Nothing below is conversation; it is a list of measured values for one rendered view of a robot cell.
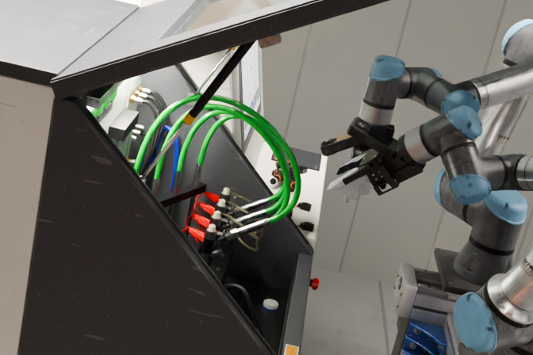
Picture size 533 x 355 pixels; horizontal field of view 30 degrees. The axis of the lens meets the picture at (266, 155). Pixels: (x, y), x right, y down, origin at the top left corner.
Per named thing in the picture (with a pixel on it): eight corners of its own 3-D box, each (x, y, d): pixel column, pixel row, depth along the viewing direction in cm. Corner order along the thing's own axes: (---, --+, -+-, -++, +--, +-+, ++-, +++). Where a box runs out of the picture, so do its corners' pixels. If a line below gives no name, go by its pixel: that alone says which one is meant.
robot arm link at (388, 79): (416, 65, 227) (387, 63, 222) (404, 109, 231) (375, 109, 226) (394, 54, 233) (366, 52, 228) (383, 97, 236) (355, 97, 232)
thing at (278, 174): (301, 197, 295) (305, 181, 293) (266, 189, 295) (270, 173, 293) (306, 171, 316) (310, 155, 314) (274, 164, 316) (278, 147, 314)
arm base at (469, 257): (505, 267, 263) (515, 234, 260) (515, 293, 249) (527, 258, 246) (450, 255, 263) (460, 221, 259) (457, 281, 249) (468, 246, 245)
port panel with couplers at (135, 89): (124, 196, 251) (144, 81, 241) (111, 193, 252) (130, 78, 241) (136, 178, 264) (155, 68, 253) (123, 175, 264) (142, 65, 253)
